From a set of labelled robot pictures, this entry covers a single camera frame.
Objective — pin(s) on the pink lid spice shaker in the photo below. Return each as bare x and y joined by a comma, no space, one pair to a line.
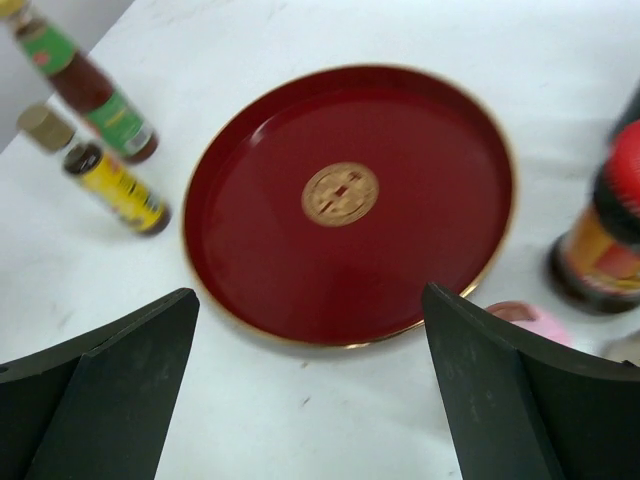
531,318

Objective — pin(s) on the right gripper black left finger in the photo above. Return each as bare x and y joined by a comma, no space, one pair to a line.
98,406

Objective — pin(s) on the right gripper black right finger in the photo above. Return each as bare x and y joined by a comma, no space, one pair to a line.
520,406

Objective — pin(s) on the green label chili sauce bottle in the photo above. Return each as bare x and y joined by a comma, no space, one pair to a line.
80,83

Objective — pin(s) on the red lid sauce jar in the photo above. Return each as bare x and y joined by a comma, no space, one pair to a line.
595,264

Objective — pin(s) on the yellow label small bottle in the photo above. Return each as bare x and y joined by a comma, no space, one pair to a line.
96,171

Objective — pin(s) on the red round tray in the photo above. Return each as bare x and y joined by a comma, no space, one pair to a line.
318,213

